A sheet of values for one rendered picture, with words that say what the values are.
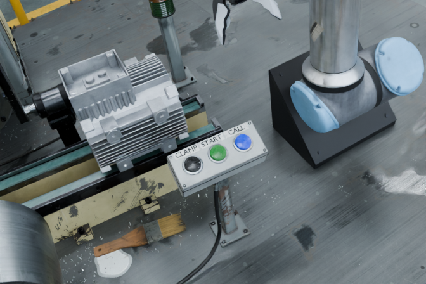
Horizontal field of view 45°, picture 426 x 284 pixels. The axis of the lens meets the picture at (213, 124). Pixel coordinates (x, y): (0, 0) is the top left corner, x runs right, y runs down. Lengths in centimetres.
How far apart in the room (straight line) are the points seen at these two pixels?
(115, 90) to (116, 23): 83
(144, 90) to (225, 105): 40
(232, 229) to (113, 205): 27
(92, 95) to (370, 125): 66
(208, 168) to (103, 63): 33
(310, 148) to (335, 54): 33
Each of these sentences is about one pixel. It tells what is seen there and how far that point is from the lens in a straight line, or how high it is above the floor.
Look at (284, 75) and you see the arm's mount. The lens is 121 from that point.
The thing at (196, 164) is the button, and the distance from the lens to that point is 91.
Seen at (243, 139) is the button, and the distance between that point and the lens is 93.
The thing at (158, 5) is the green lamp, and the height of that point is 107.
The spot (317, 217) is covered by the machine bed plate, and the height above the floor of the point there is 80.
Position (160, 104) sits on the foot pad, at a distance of 103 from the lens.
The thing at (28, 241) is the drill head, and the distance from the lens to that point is 86.
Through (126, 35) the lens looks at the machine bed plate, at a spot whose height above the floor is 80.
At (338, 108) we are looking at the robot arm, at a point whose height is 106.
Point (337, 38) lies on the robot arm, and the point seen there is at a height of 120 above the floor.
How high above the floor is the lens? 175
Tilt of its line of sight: 44 degrees down
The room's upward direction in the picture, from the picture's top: 11 degrees counter-clockwise
